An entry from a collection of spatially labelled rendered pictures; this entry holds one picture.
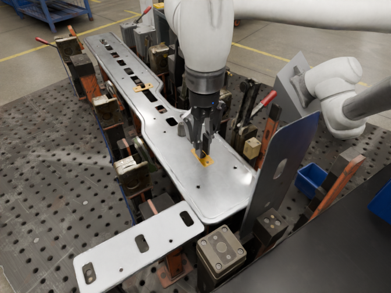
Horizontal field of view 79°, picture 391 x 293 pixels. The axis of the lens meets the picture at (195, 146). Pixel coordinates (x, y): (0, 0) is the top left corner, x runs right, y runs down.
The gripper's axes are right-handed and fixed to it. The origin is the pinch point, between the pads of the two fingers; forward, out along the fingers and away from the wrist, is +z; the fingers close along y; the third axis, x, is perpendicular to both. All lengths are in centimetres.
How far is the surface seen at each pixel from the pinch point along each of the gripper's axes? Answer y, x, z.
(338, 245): -9.8, 39.7, 1.5
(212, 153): -3.6, 0.5, 4.7
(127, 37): -13, -102, 5
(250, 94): -14.7, 1.1, -13.5
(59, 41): 22, -102, 0
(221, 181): 0.3, 10.8, 4.6
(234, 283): 14.3, 33.6, 1.6
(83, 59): 16, -80, 2
